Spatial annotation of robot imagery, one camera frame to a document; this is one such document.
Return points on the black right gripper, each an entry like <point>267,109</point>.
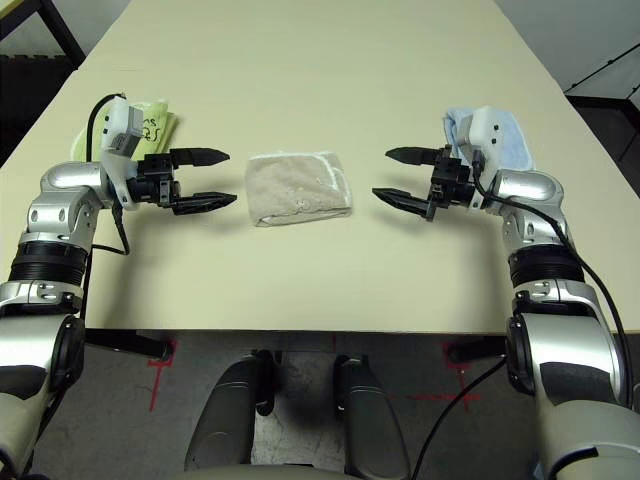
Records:
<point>452,182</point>

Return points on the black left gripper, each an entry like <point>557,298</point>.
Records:
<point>155,180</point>

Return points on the beige towel with white trim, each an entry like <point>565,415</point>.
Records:
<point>295,185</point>

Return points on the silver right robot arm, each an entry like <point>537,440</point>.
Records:
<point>530,185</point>

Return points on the green folded towel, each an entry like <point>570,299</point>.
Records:
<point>160,130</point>

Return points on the blue folded towel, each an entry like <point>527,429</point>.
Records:
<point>515,145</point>

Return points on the black table foot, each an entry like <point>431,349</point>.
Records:
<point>470,350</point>
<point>130,345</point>

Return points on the black foam floor mats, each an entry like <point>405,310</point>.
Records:
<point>30,85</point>

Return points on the black cabinet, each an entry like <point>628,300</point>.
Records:
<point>605,120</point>

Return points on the black metal rod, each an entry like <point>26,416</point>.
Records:
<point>600,66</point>

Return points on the beige side table black legs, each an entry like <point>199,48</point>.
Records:
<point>15,25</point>

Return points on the small blue-grey floor box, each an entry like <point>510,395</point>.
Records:
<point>537,470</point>

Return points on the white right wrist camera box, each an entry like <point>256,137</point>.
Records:
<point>487,130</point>

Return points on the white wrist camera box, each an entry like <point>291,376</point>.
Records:
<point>120,125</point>
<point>487,130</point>

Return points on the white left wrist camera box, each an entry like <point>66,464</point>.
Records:
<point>120,125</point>

